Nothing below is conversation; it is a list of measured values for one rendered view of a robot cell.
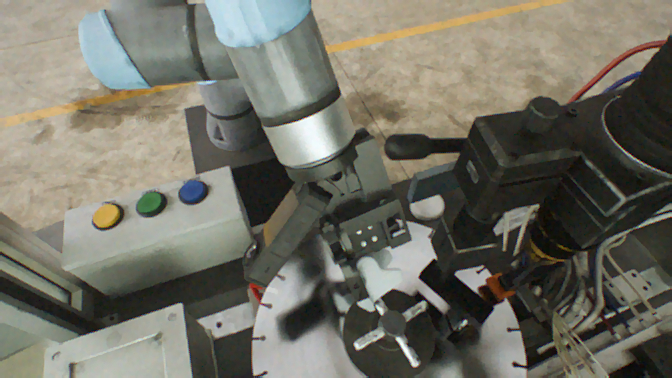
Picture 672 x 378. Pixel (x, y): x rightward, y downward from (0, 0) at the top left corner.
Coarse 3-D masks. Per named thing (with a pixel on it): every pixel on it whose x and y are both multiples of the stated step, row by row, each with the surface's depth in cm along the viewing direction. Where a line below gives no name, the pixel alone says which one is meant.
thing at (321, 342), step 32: (416, 224) 53; (320, 256) 50; (416, 256) 51; (288, 288) 48; (320, 288) 48; (416, 288) 48; (480, 288) 48; (256, 320) 45; (288, 320) 45; (320, 320) 45; (448, 320) 46; (512, 320) 46; (256, 352) 43; (288, 352) 43; (320, 352) 43; (448, 352) 43; (480, 352) 43; (512, 352) 43
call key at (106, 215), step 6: (96, 210) 59; (102, 210) 60; (108, 210) 60; (114, 210) 60; (96, 216) 59; (102, 216) 59; (108, 216) 59; (114, 216) 59; (96, 222) 58; (102, 222) 58; (108, 222) 58; (114, 222) 59
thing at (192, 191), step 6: (186, 186) 62; (192, 186) 62; (198, 186) 62; (180, 192) 62; (186, 192) 62; (192, 192) 62; (198, 192) 62; (204, 192) 62; (186, 198) 61; (192, 198) 61; (198, 198) 62
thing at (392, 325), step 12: (384, 312) 41; (396, 312) 41; (408, 312) 41; (420, 312) 41; (384, 324) 40; (396, 324) 40; (372, 336) 40; (384, 336) 41; (396, 336) 39; (360, 348) 39; (408, 348) 39; (420, 360) 38
